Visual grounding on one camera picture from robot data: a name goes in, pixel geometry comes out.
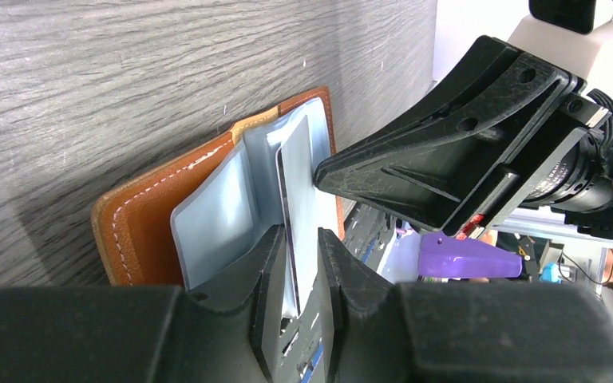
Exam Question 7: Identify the purple object background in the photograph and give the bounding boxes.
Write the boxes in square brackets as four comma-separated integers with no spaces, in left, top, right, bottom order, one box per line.
[418,232,523,278]

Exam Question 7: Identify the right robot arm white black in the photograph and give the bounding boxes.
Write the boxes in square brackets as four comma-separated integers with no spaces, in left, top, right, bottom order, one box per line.
[314,1,613,240]

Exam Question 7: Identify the brown card holder wallet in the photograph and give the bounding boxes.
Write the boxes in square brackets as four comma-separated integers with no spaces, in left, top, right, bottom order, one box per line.
[90,85,346,289]

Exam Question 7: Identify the light blue credit card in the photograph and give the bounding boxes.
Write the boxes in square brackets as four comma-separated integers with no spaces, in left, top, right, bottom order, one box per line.
[171,98,338,290]

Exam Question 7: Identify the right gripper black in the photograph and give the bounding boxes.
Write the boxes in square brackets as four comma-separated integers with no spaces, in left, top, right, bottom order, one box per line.
[314,36,613,239]

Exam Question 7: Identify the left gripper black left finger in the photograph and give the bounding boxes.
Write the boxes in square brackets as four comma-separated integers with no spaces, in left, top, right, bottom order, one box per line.
[0,225,286,382]

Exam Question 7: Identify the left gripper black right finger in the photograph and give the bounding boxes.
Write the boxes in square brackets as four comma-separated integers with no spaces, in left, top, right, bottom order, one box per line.
[318,229,613,382]

